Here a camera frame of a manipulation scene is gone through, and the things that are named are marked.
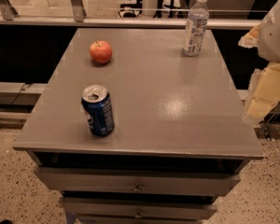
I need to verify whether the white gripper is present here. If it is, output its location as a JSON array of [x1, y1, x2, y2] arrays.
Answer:
[[238, 0, 280, 124]]

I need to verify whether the red apple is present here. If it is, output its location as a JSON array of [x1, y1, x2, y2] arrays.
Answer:
[[90, 40, 112, 64]]

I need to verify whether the blue pepsi can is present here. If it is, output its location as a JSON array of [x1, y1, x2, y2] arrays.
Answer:
[[81, 85, 115, 136]]

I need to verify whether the clear plastic water bottle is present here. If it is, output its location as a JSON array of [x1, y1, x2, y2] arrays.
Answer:
[[182, 0, 209, 56]]

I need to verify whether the grey drawer cabinet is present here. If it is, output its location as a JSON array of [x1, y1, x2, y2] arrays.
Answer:
[[14, 28, 263, 224]]

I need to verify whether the upper grey drawer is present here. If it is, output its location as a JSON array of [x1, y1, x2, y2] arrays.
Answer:
[[35, 167, 240, 196]]

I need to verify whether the grey drawer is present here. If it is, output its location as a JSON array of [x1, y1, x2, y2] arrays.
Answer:
[[60, 198, 217, 219], [35, 167, 240, 196]]

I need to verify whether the lower grey drawer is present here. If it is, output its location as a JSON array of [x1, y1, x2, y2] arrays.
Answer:
[[60, 198, 217, 219]]

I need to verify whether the metal railing bar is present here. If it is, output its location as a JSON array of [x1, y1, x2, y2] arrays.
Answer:
[[0, 16, 261, 30]]

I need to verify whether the black cable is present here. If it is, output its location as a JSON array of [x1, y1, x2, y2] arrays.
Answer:
[[8, 82, 34, 105]]

